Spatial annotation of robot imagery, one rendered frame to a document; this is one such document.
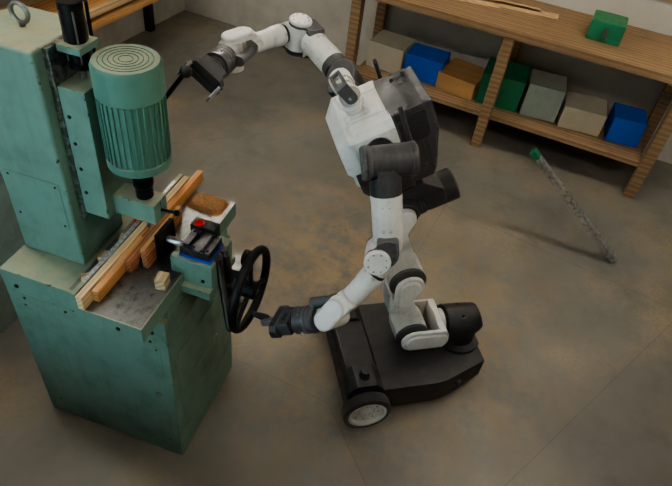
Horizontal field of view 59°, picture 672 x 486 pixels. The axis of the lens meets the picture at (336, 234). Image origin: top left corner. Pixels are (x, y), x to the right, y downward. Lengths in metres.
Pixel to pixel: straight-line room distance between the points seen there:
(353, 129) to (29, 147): 0.89
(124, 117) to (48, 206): 0.47
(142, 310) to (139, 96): 0.59
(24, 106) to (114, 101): 0.27
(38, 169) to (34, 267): 0.37
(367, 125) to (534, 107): 2.68
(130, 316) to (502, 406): 1.71
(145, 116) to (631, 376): 2.49
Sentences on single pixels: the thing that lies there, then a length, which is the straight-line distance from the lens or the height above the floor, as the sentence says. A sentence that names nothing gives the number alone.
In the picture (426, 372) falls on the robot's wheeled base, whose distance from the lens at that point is 2.57.
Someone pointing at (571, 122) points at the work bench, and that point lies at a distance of 4.28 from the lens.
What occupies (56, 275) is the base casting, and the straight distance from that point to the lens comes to 2.03.
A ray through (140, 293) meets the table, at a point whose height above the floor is 0.90.
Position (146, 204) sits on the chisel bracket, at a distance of 1.81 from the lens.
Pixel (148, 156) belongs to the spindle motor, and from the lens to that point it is 1.66.
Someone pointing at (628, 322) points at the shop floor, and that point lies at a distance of 3.43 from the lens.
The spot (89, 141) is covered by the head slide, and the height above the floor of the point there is 1.27.
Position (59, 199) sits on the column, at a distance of 1.88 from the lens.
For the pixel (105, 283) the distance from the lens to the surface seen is 1.78.
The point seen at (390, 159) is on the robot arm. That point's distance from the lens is 1.56.
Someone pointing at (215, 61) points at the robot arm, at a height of 1.37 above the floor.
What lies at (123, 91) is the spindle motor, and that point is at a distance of 1.54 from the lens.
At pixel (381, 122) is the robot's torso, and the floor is 1.36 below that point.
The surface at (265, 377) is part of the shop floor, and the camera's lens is 2.66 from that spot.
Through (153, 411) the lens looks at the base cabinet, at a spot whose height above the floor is 0.26.
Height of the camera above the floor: 2.22
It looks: 42 degrees down
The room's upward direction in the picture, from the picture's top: 8 degrees clockwise
